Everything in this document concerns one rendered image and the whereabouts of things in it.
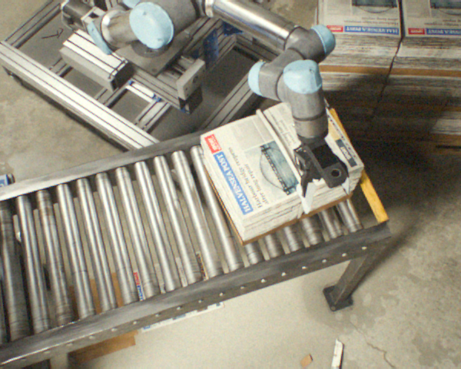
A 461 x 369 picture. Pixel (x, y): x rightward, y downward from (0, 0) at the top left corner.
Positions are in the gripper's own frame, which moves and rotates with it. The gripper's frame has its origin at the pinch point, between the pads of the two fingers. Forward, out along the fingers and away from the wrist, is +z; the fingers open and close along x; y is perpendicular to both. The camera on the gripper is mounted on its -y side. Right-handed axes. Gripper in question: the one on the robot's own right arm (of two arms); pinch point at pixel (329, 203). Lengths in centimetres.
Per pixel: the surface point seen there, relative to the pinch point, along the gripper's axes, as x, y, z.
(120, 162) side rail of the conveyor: 42, 64, 2
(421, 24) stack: -78, 66, -2
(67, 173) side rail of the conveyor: 59, 67, 0
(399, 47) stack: -71, 70, 5
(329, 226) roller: -8.5, 21.8, 27.5
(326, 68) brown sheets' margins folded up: -47, 86, 9
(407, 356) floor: -35, 26, 118
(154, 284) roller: 47, 27, 24
